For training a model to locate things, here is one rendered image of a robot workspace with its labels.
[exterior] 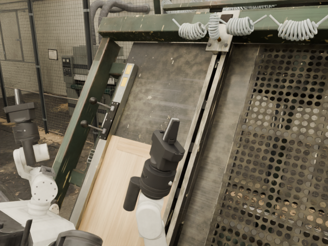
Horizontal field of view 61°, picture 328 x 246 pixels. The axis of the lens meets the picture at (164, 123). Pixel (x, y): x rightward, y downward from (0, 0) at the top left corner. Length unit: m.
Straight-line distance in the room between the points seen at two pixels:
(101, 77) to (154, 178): 1.03
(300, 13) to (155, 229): 0.91
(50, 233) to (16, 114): 0.53
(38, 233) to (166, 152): 0.39
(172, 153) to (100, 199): 0.78
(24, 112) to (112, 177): 0.49
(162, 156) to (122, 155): 0.69
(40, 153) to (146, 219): 0.57
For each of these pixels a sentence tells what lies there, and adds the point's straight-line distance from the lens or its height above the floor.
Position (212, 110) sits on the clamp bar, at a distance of 1.16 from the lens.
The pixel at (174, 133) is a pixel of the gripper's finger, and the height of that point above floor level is 1.61.
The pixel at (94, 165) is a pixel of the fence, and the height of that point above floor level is 1.24.
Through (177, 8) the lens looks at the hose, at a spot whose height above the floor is 1.94.
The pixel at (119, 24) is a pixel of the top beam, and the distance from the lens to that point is 1.61.
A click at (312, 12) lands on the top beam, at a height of 1.92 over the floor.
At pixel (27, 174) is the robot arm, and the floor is 1.32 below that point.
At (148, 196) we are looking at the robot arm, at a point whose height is 1.43.
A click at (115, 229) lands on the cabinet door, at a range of 1.32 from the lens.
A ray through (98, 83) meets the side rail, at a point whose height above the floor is 1.58.
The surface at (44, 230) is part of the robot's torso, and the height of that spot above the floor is 1.36.
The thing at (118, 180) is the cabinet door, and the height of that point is 1.20.
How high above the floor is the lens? 1.84
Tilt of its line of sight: 17 degrees down
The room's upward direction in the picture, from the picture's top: straight up
